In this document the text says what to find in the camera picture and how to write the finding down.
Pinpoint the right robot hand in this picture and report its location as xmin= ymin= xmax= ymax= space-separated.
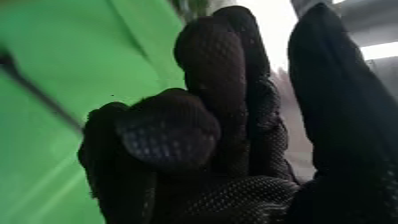
xmin=76 ymin=2 xmax=398 ymax=224

